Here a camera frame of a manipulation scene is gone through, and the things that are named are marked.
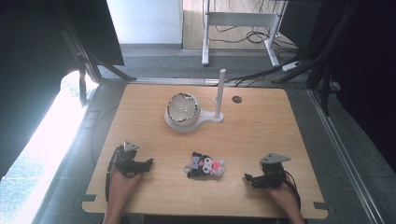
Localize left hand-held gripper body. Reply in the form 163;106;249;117
112;140;140;179

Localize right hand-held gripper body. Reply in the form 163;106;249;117
259;152;288;189

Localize person's right hand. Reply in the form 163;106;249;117
268;180;299;209

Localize black and pink plush toy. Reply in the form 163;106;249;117
184;151;226;179

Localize white stand with upright pole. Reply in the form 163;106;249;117
163;68;228;133

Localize black metal stand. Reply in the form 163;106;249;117
57;0;138;105
271;0;362;117

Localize white power strip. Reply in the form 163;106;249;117
281;61;303;72

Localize black curtain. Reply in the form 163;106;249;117
279;0;396;174
0;0;125;181

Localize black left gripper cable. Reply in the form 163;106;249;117
104;146;123;203

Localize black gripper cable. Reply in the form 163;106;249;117
282;169;303;211
104;146;123;203

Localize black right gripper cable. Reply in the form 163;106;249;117
282;169;303;211

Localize aluminium floor rail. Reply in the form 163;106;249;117
306;88;389;224

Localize black floor cables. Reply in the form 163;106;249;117
207;0;300;54

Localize white metal desk frame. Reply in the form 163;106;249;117
201;0;288;68

